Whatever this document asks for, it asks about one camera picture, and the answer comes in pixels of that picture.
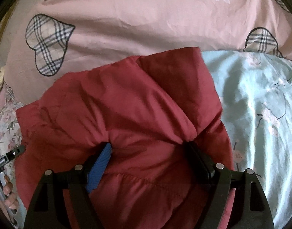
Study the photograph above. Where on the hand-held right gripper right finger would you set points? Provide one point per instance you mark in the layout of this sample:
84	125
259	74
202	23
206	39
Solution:
198	162

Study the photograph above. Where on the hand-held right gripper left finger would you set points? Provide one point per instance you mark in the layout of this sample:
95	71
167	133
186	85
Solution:
100	164

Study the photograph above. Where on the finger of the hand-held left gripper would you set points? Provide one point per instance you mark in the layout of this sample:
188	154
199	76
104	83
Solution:
17	150

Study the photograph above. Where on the red quilted puffer jacket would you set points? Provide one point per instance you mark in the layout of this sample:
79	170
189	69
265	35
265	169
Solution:
141	105

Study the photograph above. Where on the person's left hand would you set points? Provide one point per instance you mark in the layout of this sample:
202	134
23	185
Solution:
8	190

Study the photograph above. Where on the white floral cloth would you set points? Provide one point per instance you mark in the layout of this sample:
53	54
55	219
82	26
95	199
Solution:
5	124

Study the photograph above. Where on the light blue floral bed sheet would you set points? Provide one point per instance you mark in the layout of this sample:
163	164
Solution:
260	114

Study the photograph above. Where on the pink quilt with plaid hearts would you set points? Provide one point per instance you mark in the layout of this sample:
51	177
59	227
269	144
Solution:
148	21

